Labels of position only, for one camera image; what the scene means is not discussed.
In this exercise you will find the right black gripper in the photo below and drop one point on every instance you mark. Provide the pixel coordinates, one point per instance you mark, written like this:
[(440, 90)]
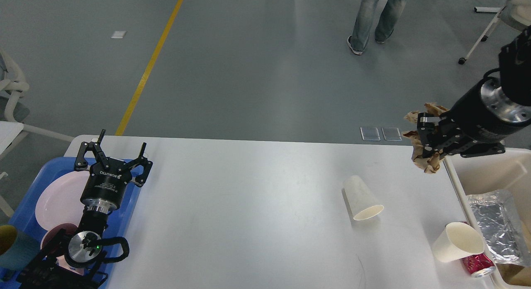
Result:
[(487, 113)]

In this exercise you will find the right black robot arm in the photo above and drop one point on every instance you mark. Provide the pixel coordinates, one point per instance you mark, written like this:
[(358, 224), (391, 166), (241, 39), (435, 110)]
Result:
[(514, 64)]

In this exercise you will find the clear floor plate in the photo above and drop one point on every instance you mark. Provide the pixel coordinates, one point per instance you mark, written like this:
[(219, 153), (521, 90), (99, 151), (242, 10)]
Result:
[(372, 133)]

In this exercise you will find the pink plate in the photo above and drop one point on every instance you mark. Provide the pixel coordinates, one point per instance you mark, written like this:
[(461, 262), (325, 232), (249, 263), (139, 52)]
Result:
[(60, 201)]

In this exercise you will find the aluminium foil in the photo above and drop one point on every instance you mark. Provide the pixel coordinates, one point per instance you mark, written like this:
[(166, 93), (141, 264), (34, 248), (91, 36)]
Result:
[(499, 222)]

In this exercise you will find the brown paper ball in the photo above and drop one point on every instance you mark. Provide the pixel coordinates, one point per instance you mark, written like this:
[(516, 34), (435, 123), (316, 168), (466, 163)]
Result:
[(431, 164)]

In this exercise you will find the white paper cup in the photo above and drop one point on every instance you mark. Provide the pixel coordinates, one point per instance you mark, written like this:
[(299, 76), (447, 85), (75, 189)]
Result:
[(361, 201), (456, 241)]

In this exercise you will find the person in blue jeans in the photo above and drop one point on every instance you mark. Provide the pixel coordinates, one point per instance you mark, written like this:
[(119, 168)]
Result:
[(388, 19)]

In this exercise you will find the brown paper bag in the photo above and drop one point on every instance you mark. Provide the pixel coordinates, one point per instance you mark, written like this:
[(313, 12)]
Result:
[(514, 274)]

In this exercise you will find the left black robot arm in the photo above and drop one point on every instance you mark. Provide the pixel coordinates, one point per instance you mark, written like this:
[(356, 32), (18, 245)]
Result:
[(74, 261)]

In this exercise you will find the red soda can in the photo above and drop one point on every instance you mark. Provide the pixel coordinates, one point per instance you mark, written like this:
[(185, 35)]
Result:
[(478, 265)]

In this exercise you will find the white side table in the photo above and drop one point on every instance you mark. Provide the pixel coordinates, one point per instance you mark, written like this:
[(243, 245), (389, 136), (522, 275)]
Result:
[(9, 131)]

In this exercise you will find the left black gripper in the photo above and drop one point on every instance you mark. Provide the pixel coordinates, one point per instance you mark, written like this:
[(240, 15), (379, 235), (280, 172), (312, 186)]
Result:
[(108, 178)]

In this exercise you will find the teal green mug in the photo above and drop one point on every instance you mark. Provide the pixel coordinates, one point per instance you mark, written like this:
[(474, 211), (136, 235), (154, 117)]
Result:
[(17, 250)]

